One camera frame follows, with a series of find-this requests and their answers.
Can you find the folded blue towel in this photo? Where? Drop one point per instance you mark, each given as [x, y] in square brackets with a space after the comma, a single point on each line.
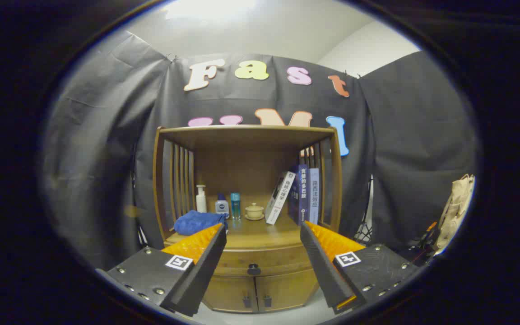
[194, 221]

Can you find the beige tote bag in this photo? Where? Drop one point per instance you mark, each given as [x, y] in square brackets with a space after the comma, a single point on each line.
[456, 207]

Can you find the dark blue book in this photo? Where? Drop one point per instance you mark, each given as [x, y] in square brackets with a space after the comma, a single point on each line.
[299, 194]

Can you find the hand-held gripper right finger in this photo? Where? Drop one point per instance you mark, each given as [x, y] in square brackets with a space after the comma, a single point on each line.
[321, 266]

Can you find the wooden countertop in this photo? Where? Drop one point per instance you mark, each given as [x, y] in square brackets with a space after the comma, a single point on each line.
[260, 230]

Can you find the white pump bottle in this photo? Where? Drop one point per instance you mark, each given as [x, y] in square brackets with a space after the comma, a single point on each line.
[201, 203]

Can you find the white book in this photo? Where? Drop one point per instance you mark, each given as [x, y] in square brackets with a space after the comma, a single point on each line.
[278, 198]

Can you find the wooden cabinet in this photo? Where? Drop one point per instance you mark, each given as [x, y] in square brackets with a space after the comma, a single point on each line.
[242, 158]

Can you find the clear blue bottle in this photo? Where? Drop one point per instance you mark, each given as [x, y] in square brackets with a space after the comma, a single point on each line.
[235, 205]

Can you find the beige lidded tea cup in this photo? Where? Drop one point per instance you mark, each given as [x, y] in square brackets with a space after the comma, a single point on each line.
[254, 211]

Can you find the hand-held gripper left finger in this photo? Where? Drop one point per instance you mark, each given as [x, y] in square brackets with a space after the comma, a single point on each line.
[199, 275]

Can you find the light blue book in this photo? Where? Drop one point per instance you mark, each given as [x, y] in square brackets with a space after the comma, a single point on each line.
[314, 196]

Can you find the black equipment with orange part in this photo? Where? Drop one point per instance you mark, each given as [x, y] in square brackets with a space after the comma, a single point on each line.
[422, 246]

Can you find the black tripod stand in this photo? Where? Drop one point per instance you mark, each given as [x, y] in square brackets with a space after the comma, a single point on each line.
[364, 232]
[141, 234]

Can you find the black backdrop cloth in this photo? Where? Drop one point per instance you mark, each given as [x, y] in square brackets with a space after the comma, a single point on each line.
[106, 135]

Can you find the wooden cabinet door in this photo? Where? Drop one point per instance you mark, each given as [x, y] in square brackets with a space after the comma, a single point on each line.
[287, 289]
[228, 293]

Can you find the white bottle with blue cap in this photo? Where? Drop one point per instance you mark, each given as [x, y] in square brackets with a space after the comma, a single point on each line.
[222, 207]

